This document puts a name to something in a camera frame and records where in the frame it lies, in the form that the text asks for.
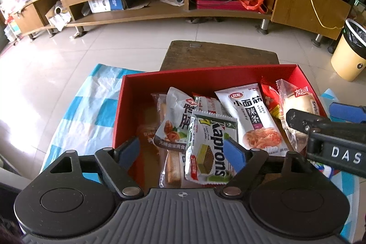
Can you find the dark wooden stool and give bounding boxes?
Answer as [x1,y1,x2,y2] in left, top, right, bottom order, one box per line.
[159,40,280,72]

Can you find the red candy packet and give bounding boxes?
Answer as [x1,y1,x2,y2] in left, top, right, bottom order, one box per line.
[260,77,284,120]

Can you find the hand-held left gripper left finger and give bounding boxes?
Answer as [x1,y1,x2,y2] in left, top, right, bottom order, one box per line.
[31,136,144,200]

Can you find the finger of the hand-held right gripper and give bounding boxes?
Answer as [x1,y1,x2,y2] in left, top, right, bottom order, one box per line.
[286,108,366,145]
[328,102,366,126]

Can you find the white brown meat snack pouch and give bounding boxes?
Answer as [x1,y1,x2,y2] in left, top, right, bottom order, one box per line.
[153,87,201,159]

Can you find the yellow sliced bread packet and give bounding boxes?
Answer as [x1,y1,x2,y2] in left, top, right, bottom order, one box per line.
[137,92,186,189]

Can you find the blue checkered cloth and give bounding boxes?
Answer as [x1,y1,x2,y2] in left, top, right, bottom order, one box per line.
[40,63,361,241]

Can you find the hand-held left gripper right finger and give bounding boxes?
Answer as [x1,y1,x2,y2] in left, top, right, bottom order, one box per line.
[219,138,330,200]

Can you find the yellow trash bin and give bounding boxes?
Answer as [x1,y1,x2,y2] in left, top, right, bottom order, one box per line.
[331,18,366,82]

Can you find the red cardboard box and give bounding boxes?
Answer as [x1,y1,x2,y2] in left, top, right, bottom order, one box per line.
[112,64,329,193]

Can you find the red white cracker packet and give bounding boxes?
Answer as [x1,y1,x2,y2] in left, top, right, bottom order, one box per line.
[191,92,227,116]

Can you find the clear round bun packet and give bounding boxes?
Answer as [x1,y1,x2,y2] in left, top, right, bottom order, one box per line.
[276,80,321,153]

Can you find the flat red case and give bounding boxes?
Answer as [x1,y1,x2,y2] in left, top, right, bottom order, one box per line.
[196,0,262,13]

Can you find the green white wafer packet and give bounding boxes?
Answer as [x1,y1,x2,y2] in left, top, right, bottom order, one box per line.
[184,110,238,185]

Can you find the white spicy strip packet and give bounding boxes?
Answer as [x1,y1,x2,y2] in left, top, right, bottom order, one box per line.
[214,87,290,156]

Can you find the blue white carton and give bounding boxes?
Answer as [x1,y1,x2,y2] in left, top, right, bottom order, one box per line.
[89,0,125,13]

